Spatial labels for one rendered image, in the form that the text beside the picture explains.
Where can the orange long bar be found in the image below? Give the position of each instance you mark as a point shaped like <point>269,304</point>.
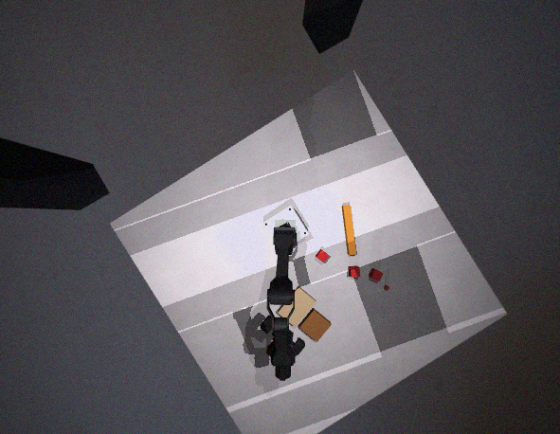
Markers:
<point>347,218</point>

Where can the brown rectangular block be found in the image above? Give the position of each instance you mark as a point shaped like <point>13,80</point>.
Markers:
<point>315,324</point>

